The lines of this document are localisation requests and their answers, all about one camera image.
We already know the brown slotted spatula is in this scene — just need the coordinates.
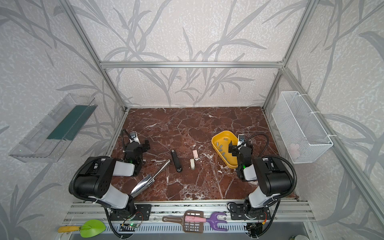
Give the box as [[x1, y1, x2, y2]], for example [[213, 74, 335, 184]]
[[162, 210, 204, 233]]

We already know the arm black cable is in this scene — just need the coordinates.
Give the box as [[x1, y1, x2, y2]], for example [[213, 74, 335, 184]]
[[239, 132, 298, 238], [68, 128, 134, 239]]

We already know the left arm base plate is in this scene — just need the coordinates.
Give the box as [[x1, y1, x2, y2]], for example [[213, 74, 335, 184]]
[[109, 204, 152, 221]]

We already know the yellow plastic tray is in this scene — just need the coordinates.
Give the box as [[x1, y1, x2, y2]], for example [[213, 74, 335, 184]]
[[211, 131, 238, 169]]

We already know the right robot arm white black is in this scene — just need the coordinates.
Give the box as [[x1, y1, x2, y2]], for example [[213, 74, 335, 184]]
[[228, 143, 298, 211]]

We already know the pink handle tool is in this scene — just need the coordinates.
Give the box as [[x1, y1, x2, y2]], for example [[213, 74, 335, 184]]
[[185, 215, 206, 223]]

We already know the clear plastic wall bin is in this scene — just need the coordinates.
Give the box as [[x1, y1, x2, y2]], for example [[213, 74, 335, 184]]
[[9, 94, 98, 163]]

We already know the pink mini stapler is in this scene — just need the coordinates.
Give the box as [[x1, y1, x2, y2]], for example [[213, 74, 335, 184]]
[[193, 150, 200, 161]]

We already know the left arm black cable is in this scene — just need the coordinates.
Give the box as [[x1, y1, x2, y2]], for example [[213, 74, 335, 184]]
[[68, 128, 134, 239]]

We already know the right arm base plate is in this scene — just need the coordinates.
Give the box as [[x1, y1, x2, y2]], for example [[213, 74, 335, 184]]
[[227, 202, 272, 221]]

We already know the green yellow scoop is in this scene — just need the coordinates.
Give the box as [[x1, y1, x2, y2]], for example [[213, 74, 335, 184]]
[[58, 220, 107, 238]]

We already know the white wire mesh basket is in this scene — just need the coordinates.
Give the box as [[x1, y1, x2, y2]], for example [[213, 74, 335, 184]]
[[272, 91, 333, 164]]

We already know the small circuit board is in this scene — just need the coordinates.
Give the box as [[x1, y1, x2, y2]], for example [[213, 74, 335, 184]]
[[119, 223, 141, 233]]

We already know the purple plastic fork tool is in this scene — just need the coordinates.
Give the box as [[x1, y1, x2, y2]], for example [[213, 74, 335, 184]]
[[206, 212, 228, 232]]

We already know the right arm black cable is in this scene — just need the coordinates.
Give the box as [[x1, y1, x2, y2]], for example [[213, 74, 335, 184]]
[[239, 132, 298, 238]]

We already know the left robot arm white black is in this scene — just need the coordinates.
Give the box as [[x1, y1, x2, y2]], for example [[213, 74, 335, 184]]
[[69, 140, 150, 215]]

